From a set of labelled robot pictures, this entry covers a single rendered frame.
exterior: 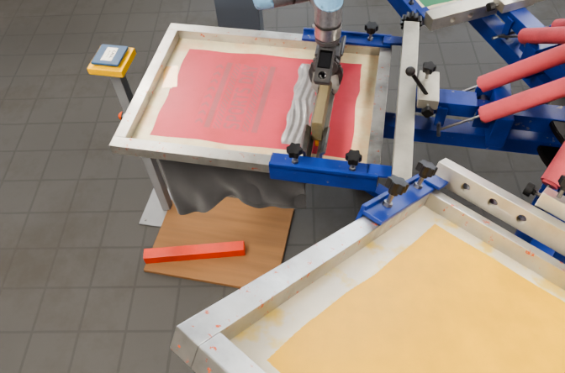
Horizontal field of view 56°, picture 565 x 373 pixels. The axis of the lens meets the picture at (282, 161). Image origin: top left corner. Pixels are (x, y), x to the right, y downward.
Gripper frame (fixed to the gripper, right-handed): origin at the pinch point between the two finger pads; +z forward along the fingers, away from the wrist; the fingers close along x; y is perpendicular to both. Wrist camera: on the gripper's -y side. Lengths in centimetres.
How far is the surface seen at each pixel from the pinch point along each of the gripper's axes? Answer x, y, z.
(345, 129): -7.7, -9.7, 5.3
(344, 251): -13, -74, -36
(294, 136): 7.0, -15.2, 4.7
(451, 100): -36.9, -1.6, -3.2
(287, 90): 12.7, 4.6, 5.3
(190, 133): 38.9, -18.0, 5.2
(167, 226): 73, 1, 99
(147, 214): 86, 7, 100
